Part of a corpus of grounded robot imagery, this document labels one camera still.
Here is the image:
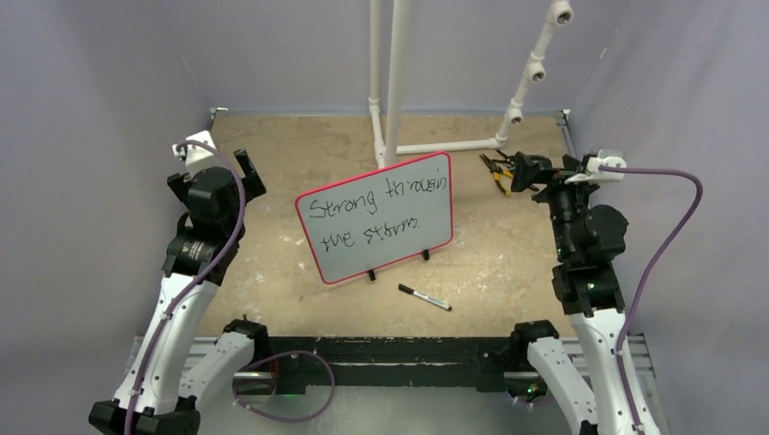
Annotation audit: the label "yellow-handled pliers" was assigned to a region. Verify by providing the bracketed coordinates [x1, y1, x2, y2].
[479, 153, 512, 197]

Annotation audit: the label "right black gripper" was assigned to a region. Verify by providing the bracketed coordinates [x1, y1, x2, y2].
[511, 150, 603, 258]

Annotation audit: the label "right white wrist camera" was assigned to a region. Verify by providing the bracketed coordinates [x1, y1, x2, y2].
[565, 149, 627, 185]

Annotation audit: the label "black-handled pliers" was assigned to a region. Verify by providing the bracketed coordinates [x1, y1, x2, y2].
[494, 150, 515, 171]

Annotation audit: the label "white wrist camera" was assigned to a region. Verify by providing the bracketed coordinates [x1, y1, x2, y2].
[565, 149, 627, 185]
[171, 130, 220, 177]

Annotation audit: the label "red-framed whiteboard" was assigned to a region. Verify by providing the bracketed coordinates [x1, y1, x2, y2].
[294, 151, 454, 285]

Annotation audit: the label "black whiteboard marker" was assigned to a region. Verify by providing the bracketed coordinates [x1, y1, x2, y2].
[398, 284, 453, 312]

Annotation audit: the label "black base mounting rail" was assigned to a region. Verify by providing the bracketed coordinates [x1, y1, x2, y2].
[234, 336, 546, 397]

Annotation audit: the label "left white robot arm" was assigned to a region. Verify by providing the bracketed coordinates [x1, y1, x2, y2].
[88, 145, 272, 434]

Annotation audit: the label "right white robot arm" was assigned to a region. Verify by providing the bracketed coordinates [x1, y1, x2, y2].
[509, 151, 660, 434]

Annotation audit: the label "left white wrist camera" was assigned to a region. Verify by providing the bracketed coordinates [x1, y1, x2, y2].
[171, 130, 220, 177]

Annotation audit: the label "white PVC pipe frame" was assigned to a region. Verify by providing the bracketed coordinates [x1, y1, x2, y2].
[365, 1, 574, 169]

